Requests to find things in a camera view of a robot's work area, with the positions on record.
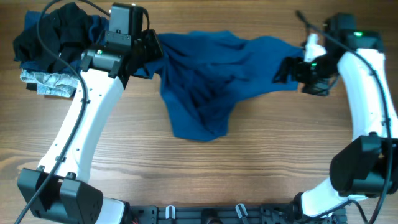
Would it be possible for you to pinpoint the blue polo shirt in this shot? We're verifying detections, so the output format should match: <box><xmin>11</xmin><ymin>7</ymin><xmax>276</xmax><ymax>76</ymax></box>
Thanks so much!
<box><xmin>136</xmin><ymin>31</ymin><xmax>303</xmax><ymax>141</ymax></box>

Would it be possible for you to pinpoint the light grey folded garment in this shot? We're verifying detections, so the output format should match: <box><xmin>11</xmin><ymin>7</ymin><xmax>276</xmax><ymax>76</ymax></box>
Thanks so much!
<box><xmin>20</xmin><ymin>70</ymin><xmax>79</xmax><ymax>98</ymax></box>

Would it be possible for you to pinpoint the black folded garment bottom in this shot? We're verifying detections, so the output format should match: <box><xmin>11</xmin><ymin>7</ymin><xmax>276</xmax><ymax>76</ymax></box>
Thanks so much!
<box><xmin>26</xmin><ymin>83</ymin><xmax>37</xmax><ymax>91</ymax></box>

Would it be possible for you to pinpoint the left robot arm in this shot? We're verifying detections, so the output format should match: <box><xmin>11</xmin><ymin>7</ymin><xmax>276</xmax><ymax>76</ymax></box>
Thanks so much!
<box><xmin>17</xmin><ymin>3</ymin><xmax>164</xmax><ymax>223</ymax></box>

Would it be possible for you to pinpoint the black folded garment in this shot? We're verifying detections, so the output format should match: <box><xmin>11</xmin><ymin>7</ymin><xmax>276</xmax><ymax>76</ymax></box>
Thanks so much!
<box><xmin>26</xmin><ymin>83</ymin><xmax>37</xmax><ymax>91</ymax></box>
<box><xmin>12</xmin><ymin>2</ymin><xmax>94</xmax><ymax>73</ymax></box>

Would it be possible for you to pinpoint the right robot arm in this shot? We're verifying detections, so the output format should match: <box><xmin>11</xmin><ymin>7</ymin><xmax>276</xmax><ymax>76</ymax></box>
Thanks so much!
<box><xmin>273</xmin><ymin>13</ymin><xmax>397</xmax><ymax>223</ymax></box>

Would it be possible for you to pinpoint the navy blue folded garment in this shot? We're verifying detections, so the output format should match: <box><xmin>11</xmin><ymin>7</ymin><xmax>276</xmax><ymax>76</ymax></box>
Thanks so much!
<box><xmin>20</xmin><ymin>11</ymin><xmax>110</xmax><ymax>75</ymax></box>

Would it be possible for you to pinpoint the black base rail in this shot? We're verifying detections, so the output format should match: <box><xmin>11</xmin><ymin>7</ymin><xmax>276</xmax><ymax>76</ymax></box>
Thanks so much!
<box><xmin>131</xmin><ymin>203</ymin><xmax>348</xmax><ymax>224</ymax></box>

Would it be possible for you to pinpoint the black folded garment top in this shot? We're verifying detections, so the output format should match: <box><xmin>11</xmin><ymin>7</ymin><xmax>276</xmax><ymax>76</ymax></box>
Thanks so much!
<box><xmin>12</xmin><ymin>2</ymin><xmax>94</xmax><ymax>73</ymax></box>

